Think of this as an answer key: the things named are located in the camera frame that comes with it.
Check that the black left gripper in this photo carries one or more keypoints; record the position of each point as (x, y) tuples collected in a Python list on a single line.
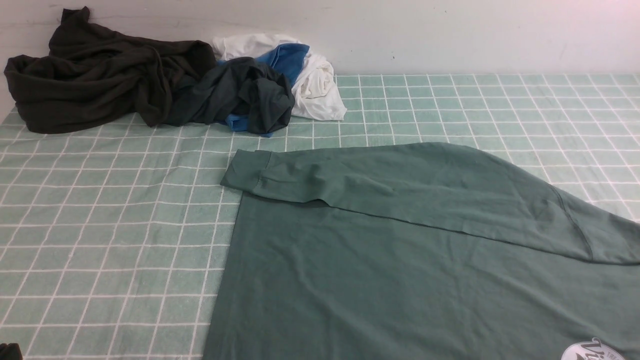
[(10, 351)]

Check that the green long-sleeved shirt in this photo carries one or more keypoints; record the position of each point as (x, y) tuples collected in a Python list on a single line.
[(426, 251)]

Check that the green checkered tablecloth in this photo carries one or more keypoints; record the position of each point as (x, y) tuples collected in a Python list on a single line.
[(113, 239)]

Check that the dark olive crumpled garment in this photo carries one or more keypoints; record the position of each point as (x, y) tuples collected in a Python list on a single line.
[(94, 75)]

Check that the dark teal crumpled garment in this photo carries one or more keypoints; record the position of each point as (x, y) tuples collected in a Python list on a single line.
[(241, 87)]

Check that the white crumpled garment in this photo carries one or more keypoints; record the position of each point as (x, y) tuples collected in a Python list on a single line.
[(315, 91)]

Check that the blue crumpled garment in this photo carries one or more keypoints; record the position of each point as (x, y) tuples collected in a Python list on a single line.
[(287, 60)]

